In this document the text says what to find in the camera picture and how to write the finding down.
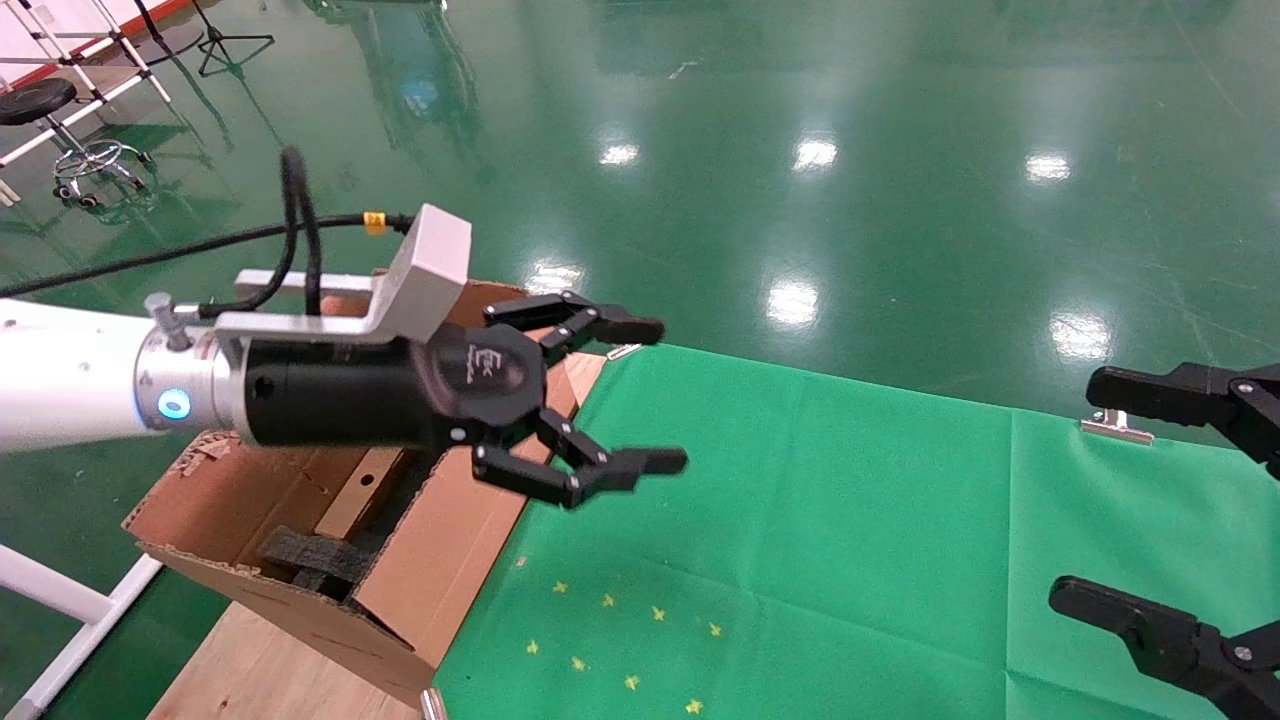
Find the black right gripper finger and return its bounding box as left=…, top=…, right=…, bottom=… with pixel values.
left=1047, top=577, right=1280, bottom=720
left=1085, top=363, right=1280, bottom=482

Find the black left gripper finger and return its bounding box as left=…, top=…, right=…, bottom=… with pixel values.
left=485, top=292, right=666, bottom=371
left=472, top=405, right=690, bottom=512

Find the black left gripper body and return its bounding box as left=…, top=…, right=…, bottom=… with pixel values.
left=240, top=322, right=552, bottom=452

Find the large open cardboard carton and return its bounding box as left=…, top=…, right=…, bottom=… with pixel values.
left=122, top=345, right=608, bottom=709

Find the black foam block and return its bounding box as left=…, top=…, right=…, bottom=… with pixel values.
left=262, top=526, right=389, bottom=603

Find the green cloth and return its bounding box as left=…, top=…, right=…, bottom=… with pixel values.
left=432, top=343, right=1280, bottom=720

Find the black tripod stand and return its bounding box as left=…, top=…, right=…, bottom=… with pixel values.
left=190, top=0, right=276, bottom=78

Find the black round-base stand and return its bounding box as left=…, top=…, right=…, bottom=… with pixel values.
left=120, top=0, right=207, bottom=67

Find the white tube rack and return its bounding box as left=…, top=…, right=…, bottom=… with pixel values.
left=0, top=0, right=176, bottom=171

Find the black round stool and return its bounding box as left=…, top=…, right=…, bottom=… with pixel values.
left=0, top=78, right=153, bottom=211

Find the black braided cable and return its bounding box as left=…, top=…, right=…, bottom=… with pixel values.
left=0, top=146, right=416, bottom=319

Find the white metal frame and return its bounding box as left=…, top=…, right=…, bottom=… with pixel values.
left=0, top=545, right=164, bottom=720

